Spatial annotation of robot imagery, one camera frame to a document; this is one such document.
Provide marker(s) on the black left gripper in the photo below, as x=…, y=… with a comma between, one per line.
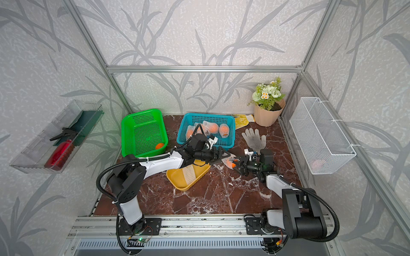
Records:
x=218, y=156

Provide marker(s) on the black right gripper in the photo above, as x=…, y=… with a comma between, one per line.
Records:
x=243, y=164

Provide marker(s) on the white foam net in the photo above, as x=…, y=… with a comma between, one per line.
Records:
x=227, y=156
x=189, y=174

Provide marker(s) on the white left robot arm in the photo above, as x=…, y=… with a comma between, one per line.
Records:
x=122, y=182

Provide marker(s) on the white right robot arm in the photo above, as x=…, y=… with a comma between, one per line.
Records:
x=301, y=216

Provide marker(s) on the grey knit work glove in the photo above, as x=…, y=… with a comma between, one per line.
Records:
x=254, y=140

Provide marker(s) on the netted orange back left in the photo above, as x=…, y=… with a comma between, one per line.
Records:
x=198, y=128

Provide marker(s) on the netted orange large left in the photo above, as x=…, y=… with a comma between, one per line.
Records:
x=190, y=132

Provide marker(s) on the yellow dotted work glove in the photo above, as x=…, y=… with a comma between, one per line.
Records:
x=243, y=120

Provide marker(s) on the yellow plastic tray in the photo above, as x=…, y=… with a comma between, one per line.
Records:
x=175, y=176

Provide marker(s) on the teal plastic basket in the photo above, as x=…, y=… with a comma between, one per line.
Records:
x=192, y=118

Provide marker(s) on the beige ribbed flower pot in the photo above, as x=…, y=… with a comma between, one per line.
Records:
x=266, y=118

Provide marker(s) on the white green artificial flowers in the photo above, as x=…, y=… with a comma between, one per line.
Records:
x=268, y=95

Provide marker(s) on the green plastic basket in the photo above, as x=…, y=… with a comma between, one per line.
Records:
x=141, y=132

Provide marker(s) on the dark green trowel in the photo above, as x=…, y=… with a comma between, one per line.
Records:
x=84, y=124

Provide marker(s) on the pink object in wire basket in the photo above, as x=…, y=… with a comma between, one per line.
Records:
x=317, y=165

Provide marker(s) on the white wire mesh basket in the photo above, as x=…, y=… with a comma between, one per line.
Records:
x=320, y=136

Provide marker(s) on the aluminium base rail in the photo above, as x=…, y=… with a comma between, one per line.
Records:
x=173, y=232

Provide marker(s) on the clear plastic wall shelf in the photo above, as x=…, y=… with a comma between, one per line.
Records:
x=51, y=151

